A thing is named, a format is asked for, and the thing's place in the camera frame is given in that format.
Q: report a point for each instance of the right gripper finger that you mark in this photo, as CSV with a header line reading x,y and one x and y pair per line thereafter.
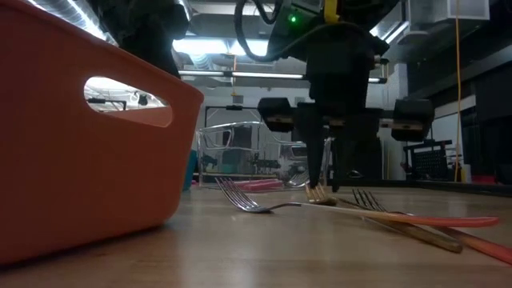
x,y
314,152
339,164

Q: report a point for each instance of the gold metal fork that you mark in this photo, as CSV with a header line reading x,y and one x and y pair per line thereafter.
x,y
320,197

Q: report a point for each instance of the tall black cabinet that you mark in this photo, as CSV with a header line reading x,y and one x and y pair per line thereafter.
x,y
364,160

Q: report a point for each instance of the dark box with green light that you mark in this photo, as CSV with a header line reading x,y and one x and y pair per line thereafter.
x,y
294,28

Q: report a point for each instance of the bright ceiling light panel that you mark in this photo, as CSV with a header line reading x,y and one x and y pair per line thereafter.
x,y
216,47

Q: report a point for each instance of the clear plastic bin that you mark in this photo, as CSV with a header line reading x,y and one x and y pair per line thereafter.
x,y
240,128

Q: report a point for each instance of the long tube light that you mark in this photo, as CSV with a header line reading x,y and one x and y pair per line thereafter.
x,y
260,74

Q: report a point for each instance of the black perforated cart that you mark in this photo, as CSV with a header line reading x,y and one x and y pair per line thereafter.
x,y
432,164

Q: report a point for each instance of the whiteboard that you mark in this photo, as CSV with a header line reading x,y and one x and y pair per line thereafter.
x,y
444,128

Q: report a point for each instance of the blue plastic bin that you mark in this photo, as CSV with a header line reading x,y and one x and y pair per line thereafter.
x,y
190,172

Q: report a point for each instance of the white ceiling box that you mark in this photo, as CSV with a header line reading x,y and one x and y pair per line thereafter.
x,y
464,10

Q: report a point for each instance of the orange plastic bin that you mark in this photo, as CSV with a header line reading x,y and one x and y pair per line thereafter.
x,y
80,180

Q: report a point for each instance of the black metal table frame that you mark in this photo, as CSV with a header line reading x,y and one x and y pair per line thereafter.
x,y
400,183

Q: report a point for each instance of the silver ribbed air duct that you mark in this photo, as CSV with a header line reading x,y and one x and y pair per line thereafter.
x,y
72,16

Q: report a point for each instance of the grey wall vent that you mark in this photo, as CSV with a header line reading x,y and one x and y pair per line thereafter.
x,y
238,99

